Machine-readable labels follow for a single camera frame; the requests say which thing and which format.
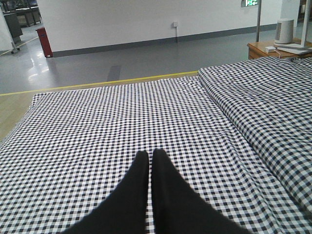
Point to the checkered bed sheet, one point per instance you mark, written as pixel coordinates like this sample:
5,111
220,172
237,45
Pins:
72,148

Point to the white lamp base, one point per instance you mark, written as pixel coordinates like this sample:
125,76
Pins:
301,47

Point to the white cylindrical heater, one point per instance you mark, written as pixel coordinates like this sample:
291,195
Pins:
284,31

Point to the green exit sign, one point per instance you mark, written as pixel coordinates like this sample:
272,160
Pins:
249,3

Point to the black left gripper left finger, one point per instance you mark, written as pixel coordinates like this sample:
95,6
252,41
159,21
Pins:
124,210

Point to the grey metal pole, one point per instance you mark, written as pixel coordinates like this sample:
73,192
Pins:
258,20

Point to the red fire extinguisher box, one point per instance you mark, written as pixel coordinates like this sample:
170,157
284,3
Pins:
42,35

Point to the white power adapter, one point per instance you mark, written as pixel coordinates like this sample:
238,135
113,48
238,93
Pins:
269,49

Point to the wooden nightstand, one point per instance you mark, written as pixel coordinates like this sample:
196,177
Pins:
257,50

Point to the checkered folded quilt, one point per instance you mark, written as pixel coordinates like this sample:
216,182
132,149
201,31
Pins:
269,100

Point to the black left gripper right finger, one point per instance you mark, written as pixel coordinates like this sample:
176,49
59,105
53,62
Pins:
178,209

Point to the grey wheeled cart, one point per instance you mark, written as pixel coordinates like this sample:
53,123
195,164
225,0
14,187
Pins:
10,32

